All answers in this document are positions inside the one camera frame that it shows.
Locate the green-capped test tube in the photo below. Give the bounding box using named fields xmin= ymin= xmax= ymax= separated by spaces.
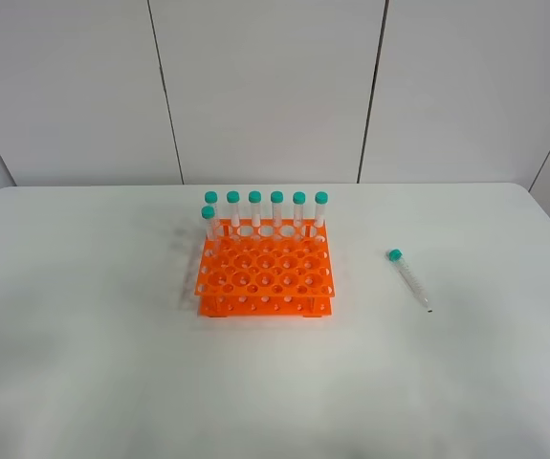
xmin=386 ymin=249 xmax=433 ymax=313

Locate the back-row test tube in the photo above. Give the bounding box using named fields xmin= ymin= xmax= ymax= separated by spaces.
xmin=227 ymin=190 xmax=240 ymax=228
xmin=314 ymin=191 xmax=328 ymax=228
xmin=202 ymin=190 xmax=221 ymax=240
xmin=293 ymin=191 xmax=306 ymax=228
xmin=271 ymin=190 xmax=284 ymax=229
xmin=249 ymin=190 xmax=261 ymax=229

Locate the orange test tube rack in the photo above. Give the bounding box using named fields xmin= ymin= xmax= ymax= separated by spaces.
xmin=195 ymin=218 xmax=335 ymax=317

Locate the front-left racked test tube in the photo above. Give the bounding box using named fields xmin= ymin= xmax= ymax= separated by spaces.
xmin=201 ymin=205 xmax=220 ymax=255

